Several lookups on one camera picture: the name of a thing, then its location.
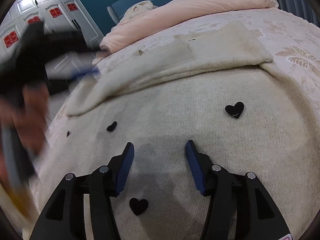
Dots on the white wardrobe with red stickers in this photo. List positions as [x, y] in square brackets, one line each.
[56, 15]

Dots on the floral pink bedspread bed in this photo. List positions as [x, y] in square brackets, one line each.
[287, 35]

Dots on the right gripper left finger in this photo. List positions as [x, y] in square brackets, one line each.
[63, 215]

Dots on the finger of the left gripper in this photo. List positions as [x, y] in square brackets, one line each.
[83, 72]

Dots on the beige heart-pattern knit sweater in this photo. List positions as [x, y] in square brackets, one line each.
[160, 200]

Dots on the pink folded duvet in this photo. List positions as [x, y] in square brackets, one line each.
[171, 14]

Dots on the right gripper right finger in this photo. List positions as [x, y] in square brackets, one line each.
[257, 216]

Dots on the person left hand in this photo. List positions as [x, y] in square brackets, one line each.
[30, 121]

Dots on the cream garment on duvet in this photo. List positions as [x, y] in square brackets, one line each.
[137, 9]

